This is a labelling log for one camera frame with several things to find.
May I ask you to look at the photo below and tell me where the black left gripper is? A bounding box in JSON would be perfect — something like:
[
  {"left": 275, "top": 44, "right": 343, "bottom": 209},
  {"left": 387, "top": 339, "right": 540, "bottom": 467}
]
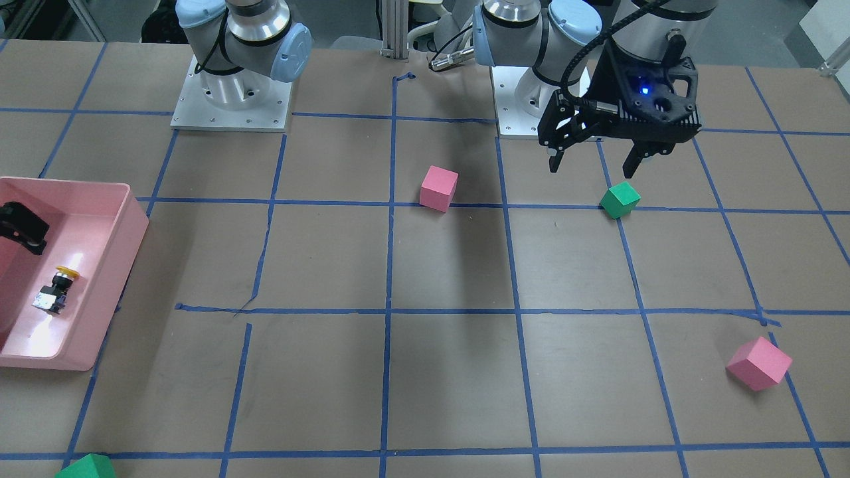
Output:
[{"left": 537, "top": 46, "right": 702, "bottom": 179}]

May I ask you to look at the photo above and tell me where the yellow push button switch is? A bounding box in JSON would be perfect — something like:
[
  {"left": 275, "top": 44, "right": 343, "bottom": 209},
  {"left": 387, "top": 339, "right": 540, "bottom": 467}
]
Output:
[{"left": 31, "top": 266, "right": 80, "bottom": 314}]

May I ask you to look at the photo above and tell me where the pink cube near left arm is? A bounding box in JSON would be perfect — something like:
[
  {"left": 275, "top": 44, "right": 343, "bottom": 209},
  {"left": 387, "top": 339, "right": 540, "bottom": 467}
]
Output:
[{"left": 726, "top": 337, "right": 793, "bottom": 392}]

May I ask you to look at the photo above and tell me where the green cube near right arm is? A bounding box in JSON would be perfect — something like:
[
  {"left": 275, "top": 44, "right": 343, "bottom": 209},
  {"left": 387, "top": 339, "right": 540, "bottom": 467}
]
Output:
[{"left": 54, "top": 453, "right": 118, "bottom": 478}]

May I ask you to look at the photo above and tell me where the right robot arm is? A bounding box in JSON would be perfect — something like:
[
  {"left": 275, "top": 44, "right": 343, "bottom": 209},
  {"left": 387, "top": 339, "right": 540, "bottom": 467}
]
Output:
[{"left": 2, "top": 1, "right": 312, "bottom": 256}]

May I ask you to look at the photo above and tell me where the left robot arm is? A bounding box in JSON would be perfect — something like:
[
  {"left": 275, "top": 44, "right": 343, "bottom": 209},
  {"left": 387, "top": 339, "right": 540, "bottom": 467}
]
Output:
[{"left": 471, "top": 1, "right": 719, "bottom": 179}]

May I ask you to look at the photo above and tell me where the green cube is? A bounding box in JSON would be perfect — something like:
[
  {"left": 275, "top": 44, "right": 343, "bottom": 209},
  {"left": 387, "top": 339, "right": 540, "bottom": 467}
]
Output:
[{"left": 599, "top": 181, "right": 641, "bottom": 220}]

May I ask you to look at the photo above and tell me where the pink plastic bin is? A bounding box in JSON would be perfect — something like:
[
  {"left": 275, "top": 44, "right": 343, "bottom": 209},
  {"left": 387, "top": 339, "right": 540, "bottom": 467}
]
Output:
[{"left": 1, "top": 177, "right": 149, "bottom": 371}]

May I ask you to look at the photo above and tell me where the pink cube centre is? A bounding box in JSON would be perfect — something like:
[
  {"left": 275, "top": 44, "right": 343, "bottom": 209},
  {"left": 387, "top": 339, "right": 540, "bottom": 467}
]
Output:
[{"left": 418, "top": 165, "right": 459, "bottom": 213}]

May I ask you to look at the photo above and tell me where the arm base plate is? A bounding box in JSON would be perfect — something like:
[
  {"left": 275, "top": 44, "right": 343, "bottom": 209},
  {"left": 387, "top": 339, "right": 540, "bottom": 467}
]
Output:
[
  {"left": 170, "top": 57, "right": 292, "bottom": 133},
  {"left": 491, "top": 66, "right": 556, "bottom": 140}
]

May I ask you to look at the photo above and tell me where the aluminium frame post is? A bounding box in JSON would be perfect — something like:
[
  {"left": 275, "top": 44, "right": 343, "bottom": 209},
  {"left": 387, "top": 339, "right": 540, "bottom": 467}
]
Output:
[{"left": 379, "top": 0, "right": 409, "bottom": 61}]

